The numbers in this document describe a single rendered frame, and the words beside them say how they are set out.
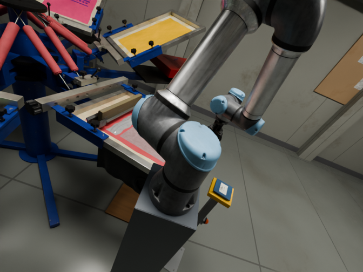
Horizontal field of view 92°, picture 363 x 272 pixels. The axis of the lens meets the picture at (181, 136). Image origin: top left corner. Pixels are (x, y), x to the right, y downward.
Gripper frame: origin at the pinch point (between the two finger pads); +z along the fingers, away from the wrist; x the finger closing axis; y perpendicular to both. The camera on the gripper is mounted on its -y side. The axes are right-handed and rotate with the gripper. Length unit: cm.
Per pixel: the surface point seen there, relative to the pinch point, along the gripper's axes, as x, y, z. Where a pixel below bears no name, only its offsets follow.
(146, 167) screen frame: -20.6, 28.8, 9.7
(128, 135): -42.6, 12.3, 13.0
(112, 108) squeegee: -57, 11, 3
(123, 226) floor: -26, 14, 109
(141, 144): -32.3, 13.5, 13.0
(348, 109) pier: 196, -303, -18
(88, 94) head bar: -80, 5, 7
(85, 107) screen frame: -73, 14, 10
